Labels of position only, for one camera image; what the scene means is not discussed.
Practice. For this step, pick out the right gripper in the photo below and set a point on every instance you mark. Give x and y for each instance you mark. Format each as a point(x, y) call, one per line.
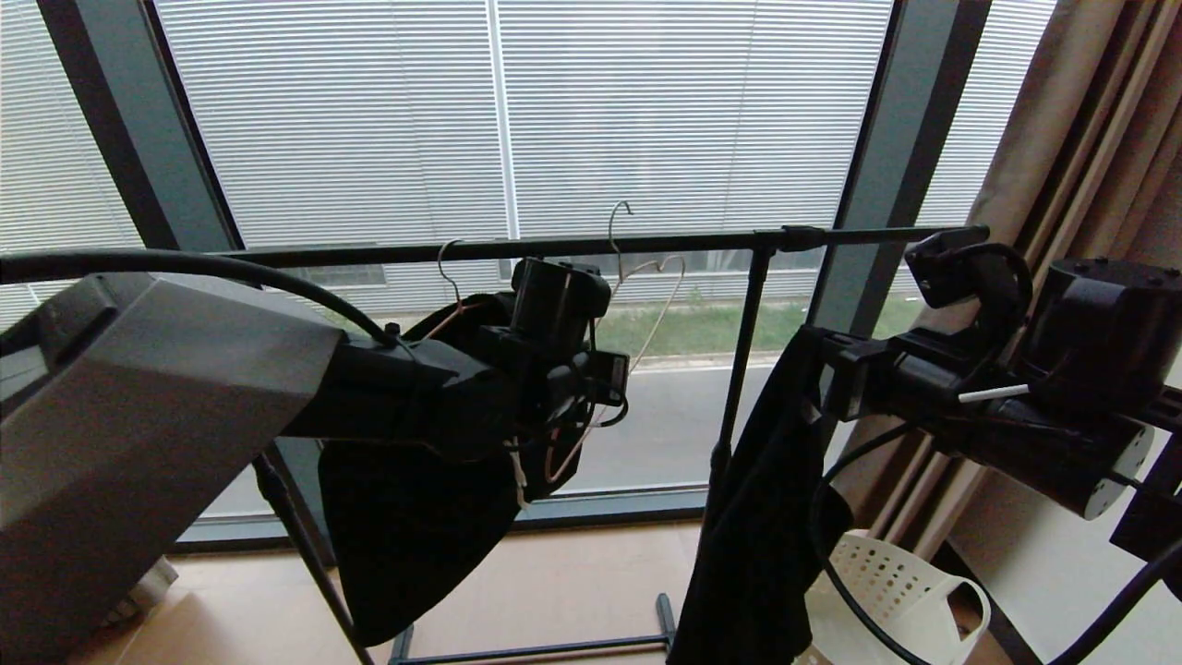
point(877, 379)

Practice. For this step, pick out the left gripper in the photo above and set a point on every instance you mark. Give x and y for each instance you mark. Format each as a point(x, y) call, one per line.
point(591, 388)

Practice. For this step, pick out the pink clothes hanger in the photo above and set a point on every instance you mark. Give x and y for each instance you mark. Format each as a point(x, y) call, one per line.
point(611, 231)
point(441, 268)

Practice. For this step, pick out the black garment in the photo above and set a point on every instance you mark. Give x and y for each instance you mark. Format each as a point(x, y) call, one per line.
point(416, 554)
point(757, 554)

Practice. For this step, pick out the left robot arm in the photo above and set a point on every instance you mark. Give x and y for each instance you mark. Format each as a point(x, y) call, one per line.
point(138, 443)

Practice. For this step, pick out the black clothes rack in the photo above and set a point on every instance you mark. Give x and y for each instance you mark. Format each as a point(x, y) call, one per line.
point(693, 243)

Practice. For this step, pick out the white laundry basket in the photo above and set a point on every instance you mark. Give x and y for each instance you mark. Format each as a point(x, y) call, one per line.
point(886, 591)

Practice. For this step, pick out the beige curtain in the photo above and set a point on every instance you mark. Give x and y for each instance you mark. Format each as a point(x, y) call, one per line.
point(152, 582)
point(1034, 139)

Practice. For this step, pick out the window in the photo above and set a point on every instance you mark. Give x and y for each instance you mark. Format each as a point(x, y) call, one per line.
point(120, 139)

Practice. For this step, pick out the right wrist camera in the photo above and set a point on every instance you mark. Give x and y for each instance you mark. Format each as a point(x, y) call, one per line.
point(960, 268)

